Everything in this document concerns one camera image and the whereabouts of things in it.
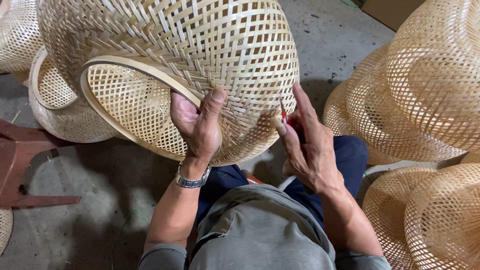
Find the person's left hand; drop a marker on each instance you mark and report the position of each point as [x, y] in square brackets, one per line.
[197, 125]

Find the heap of woven bamboo baskets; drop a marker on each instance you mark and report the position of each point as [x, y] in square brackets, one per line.
[416, 112]

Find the large woven bamboo basket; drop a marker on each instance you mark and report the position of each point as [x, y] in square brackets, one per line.
[195, 56]

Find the person's right hand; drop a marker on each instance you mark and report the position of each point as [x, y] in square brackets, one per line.
[309, 150]

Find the woven bamboo basket with rim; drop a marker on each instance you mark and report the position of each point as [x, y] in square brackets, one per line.
[63, 105]

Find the red brown wooden stool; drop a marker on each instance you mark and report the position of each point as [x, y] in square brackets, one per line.
[22, 165]

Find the brown wooden seat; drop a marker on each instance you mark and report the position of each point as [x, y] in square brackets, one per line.
[252, 177]

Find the person's grey shirt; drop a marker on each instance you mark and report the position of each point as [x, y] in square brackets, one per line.
[258, 232]

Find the brown cardboard box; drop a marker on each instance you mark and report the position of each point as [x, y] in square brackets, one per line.
[390, 11]

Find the person's dark blue trousers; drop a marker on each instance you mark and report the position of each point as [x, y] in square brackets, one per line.
[337, 168]

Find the silver metal wristwatch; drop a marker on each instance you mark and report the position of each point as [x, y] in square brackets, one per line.
[192, 180]

